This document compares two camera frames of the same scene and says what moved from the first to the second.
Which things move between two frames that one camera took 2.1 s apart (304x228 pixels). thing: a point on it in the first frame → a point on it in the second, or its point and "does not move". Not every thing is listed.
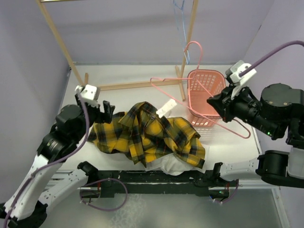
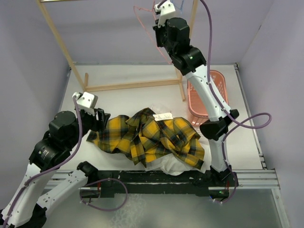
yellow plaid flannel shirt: x=141 y=133 does not move
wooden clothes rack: x=180 y=70 does not move
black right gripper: x=222 y=101 → x=158 y=31
